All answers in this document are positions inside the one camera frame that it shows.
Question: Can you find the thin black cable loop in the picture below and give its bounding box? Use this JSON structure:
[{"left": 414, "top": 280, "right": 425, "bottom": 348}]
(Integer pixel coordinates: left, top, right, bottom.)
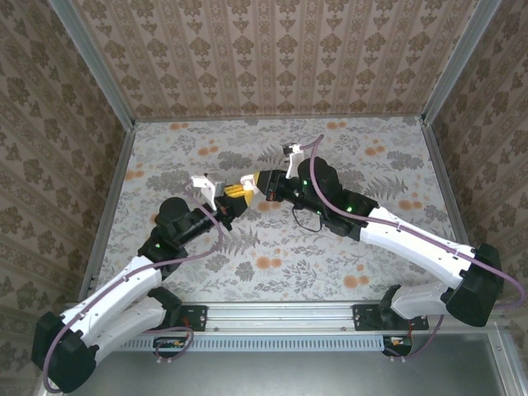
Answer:
[{"left": 291, "top": 205, "right": 325, "bottom": 233}]

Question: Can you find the short aluminium frame rail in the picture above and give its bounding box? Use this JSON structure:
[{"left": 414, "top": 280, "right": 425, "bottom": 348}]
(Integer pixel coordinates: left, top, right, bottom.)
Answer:
[{"left": 486, "top": 325, "right": 523, "bottom": 396}]

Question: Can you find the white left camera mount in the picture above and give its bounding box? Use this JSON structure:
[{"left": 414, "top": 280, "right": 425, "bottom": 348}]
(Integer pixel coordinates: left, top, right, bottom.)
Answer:
[{"left": 191, "top": 175, "right": 219, "bottom": 210}]

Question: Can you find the floral patterned table cover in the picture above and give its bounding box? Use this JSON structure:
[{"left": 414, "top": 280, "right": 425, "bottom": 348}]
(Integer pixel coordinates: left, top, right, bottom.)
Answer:
[{"left": 84, "top": 116, "right": 483, "bottom": 304}]

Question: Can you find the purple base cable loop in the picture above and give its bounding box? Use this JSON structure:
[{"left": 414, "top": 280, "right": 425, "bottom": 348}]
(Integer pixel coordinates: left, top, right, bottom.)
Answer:
[
  {"left": 383, "top": 315, "right": 446, "bottom": 365},
  {"left": 153, "top": 326, "right": 195, "bottom": 365}
]

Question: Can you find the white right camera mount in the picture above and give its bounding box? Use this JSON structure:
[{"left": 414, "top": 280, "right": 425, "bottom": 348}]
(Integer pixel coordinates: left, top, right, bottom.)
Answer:
[{"left": 286, "top": 146, "right": 306, "bottom": 179}]

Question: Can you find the grey slotted cable duct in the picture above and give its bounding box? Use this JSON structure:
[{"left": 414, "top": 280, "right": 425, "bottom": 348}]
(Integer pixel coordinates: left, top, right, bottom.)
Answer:
[{"left": 123, "top": 334, "right": 387, "bottom": 352}]

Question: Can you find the grey metal shelf plate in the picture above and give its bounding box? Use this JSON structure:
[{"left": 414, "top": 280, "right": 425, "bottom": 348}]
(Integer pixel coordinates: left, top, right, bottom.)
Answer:
[{"left": 32, "top": 333, "right": 516, "bottom": 396}]

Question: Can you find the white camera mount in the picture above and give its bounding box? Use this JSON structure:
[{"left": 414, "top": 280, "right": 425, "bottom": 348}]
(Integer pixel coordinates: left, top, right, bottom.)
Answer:
[
  {"left": 191, "top": 175, "right": 219, "bottom": 210},
  {"left": 286, "top": 146, "right": 306, "bottom": 179}
]

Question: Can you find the aluminium frame post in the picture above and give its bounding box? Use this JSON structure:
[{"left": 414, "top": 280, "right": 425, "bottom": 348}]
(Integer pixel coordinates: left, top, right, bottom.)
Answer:
[
  {"left": 48, "top": 0, "right": 137, "bottom": 130},
  {"left": 420, "top": 0, "right": 504, "bottom": 123}
]

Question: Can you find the wide aluminium extrusion beam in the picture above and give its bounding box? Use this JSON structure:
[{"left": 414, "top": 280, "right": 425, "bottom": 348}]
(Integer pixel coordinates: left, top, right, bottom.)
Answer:
[{"left": 61, "top": 302, "right": 508, "bottom": 334}]

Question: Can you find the black connector box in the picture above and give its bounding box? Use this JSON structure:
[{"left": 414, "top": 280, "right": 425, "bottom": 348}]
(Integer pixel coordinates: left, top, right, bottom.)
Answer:
[
  {"left": 382, "top": 335, "right": 414, "bottom": 356},
  {"left": 154, "top": 336, "right": 195, "bottom": 360}
]

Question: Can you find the thin aluminium frame rail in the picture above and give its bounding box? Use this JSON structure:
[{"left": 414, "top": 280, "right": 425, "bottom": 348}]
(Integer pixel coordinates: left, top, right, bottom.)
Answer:
[{"left": 134, "top": 116, "right": 426, "bottom": 124}]

